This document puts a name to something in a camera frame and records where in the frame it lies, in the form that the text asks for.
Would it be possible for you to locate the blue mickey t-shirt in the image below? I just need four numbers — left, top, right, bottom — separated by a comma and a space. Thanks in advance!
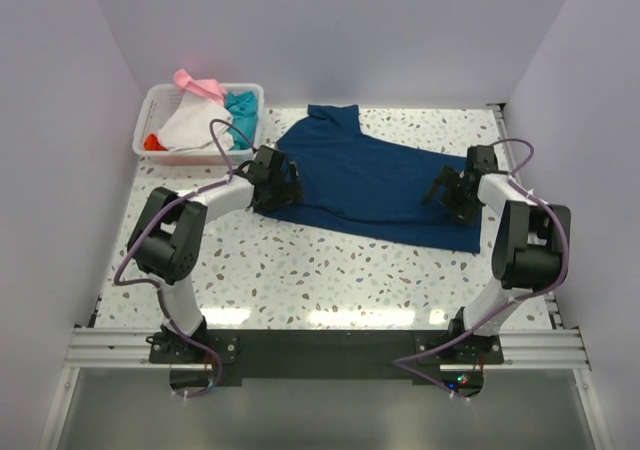
263, 105, 481, 253

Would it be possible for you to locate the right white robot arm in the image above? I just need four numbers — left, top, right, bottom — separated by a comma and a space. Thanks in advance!
424, 145, 572, 348

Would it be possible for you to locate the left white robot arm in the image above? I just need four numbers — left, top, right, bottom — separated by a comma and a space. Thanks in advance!
114, 145, 303, 345

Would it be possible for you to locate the teal t-shirt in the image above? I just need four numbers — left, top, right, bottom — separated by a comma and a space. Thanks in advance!
225, 91, 258, 151

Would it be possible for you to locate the white t-shirt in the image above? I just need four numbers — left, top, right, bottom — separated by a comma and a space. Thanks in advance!
157, 92, 233, 152

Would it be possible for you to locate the pink t-shirt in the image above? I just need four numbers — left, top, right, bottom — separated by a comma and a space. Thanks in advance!
173, 69, 227, 106

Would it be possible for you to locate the orange t-shirt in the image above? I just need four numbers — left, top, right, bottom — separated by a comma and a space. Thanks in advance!
143, 133, 167, 152

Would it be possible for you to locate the white plastic laundry basket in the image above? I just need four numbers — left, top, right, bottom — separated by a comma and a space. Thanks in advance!
132, 83, 264, 166

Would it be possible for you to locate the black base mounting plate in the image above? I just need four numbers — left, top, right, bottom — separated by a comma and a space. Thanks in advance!
146, 328, 504, 395

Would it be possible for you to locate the aluminium frame rail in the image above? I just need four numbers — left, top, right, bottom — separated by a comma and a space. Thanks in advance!
42, 294, 156, 446

